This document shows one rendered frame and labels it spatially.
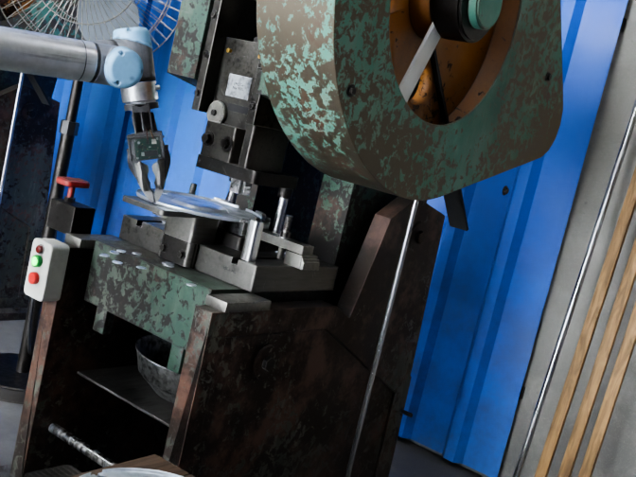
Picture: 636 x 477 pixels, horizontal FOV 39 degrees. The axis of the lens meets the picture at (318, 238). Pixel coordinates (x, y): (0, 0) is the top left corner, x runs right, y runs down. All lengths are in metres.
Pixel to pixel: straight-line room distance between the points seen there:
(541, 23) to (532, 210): 0.92
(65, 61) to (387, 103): 0.59
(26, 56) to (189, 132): 2.27
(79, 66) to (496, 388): 1.85
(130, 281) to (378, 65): 0.77
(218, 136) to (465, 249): 1.26
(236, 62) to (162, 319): 0.60
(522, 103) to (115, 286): 1.04
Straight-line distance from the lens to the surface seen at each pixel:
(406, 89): 1.78
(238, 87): 2.06
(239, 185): 2.11
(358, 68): 1.60
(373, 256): 2.17
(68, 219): 2.19
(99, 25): 2.70
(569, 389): 2.73
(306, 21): 1.57
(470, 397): 3.04
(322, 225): 2.19
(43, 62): 1.67
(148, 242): 2.13
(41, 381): 2.21
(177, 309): 1.93
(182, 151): 3.90
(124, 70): 1.71
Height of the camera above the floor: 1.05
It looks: 8 degrees down
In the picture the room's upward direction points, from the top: 13 degrees clockwise
